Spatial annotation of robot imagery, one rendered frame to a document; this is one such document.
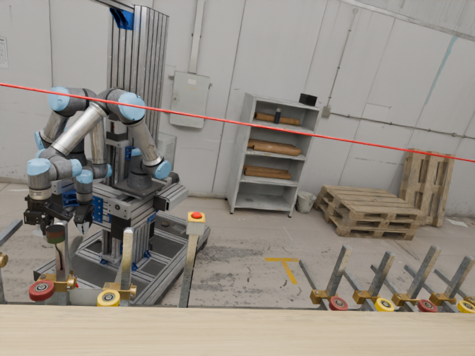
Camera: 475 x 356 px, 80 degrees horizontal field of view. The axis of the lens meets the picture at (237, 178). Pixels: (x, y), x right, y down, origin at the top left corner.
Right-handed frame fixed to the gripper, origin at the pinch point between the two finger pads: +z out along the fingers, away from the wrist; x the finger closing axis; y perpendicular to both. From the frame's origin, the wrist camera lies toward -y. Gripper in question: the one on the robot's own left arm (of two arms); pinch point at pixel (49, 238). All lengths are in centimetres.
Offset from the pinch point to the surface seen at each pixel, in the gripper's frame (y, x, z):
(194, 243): -61, 11, -11
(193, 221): -59, 13, -23
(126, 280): -34.6, 11.9, 10.3
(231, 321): -78, 32, 9
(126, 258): -34.1, 11.9, -1.2
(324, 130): -247, -274, -22
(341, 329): -124, 35, 9
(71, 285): -13.1, 12.8, 13.1
